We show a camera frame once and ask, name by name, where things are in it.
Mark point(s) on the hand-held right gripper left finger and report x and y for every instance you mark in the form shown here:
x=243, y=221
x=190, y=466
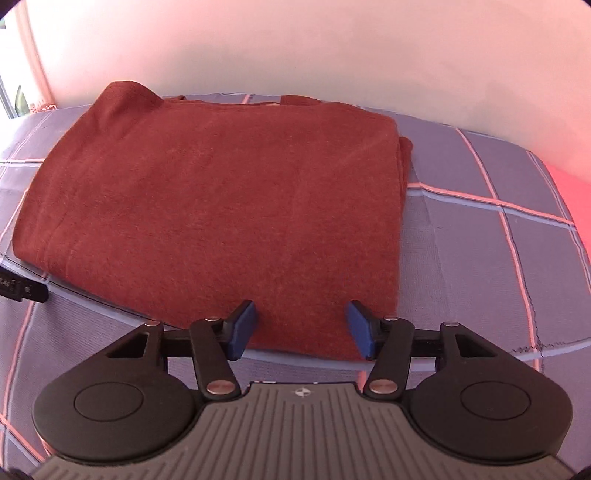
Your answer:
x=242, y=328

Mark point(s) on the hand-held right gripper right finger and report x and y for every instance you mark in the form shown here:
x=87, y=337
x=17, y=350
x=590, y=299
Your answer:
x=359, y=330

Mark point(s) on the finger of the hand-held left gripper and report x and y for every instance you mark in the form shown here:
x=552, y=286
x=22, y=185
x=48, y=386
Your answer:
x=23, y=286

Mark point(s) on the rust red sweater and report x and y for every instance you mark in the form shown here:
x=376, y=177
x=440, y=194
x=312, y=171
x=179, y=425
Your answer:
x=217, y=217

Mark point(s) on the blue plaid bed sheet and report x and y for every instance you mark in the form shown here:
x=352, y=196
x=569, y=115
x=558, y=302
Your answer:
x=485, y=240

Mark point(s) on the window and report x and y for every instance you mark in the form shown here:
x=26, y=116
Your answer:
x=11, y=83

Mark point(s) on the pink curtain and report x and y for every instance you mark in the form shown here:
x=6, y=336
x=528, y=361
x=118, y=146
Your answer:
x=39, y=60

